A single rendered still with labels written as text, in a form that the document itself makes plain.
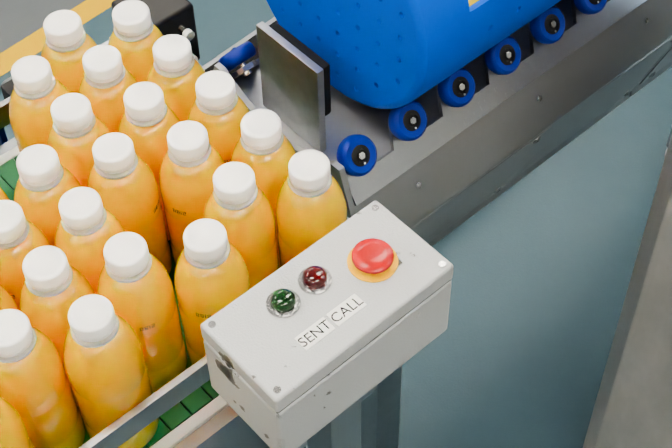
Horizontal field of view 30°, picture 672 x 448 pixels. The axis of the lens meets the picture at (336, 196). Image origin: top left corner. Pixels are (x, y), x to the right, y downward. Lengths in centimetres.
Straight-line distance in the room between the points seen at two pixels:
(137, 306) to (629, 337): 86
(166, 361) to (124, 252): 15
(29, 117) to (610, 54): 72
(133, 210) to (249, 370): 26
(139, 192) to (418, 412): 115
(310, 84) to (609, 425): 89
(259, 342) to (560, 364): 136
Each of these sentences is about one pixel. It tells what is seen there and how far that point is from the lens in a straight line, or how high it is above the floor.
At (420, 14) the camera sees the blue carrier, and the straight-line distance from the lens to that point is 122.
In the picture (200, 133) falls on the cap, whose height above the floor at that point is 109.
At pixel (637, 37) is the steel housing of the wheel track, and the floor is 87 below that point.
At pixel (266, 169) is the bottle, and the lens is 120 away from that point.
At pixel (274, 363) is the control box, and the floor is 110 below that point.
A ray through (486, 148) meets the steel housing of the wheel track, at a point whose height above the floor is 86.
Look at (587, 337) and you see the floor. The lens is 238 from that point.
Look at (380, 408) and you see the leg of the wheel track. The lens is 186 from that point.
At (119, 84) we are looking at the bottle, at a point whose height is 106.
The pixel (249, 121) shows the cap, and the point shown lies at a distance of 120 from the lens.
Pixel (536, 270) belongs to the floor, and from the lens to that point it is 245.
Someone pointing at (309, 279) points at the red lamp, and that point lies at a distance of 105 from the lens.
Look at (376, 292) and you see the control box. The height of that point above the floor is 110.
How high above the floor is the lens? 197
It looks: 51 degrees down
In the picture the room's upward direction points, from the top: 1 degrees counter-clockwise
